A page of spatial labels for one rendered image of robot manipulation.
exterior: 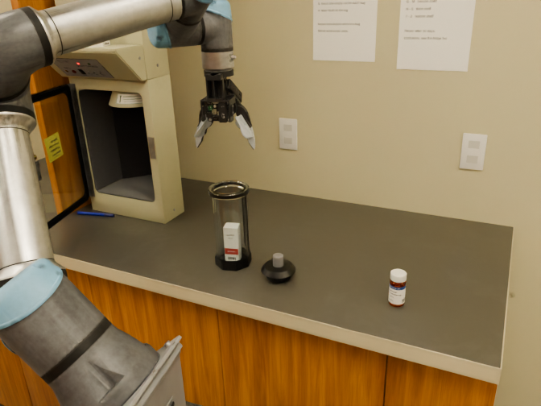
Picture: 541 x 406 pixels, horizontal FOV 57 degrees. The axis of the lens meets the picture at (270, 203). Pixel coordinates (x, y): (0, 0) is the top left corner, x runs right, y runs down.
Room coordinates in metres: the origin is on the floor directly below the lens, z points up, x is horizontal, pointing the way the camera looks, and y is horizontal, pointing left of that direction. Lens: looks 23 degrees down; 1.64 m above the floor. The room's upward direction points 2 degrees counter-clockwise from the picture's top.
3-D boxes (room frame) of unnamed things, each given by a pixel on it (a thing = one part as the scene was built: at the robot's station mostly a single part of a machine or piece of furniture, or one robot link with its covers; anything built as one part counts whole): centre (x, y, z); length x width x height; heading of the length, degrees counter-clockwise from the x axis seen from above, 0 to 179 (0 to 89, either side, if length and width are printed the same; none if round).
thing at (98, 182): (1.70, 0.44, 1.19); 0.26 x 0.24 x 0.35; 63
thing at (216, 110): (1.22, 0.11, 1.41); 0.09 x 0.08 x 0.12; 169
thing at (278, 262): (1.16, -0.02, 0.97); 0.09 x 0.09 x 0.07
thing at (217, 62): (1.22, 0.11, 1.49); 0.08 x 0.08 x 0.05
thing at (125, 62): (1.53, 0.52, 1.46); 0.32 x 0.11 x 0.10; 63
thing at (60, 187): (1.49, 0.67, 1.19); 0.30 x 0.01 x 0.40; 169
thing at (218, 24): (1.22, 0.12, 1.57); 0.09 x 0.08 x 0.11; 123
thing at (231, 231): (1.24, 0.11, 1.06); 0.11 x 0.11 x 0.21
